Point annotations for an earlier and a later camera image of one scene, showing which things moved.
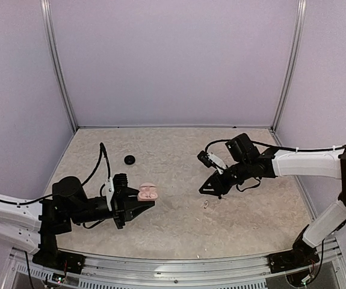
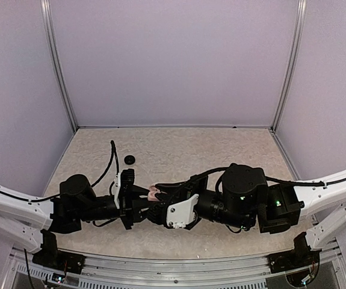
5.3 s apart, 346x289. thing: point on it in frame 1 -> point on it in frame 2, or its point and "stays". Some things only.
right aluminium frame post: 293,62 stays
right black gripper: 220,186 -> 192,185
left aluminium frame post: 46,8 stays
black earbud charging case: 129,159 stays
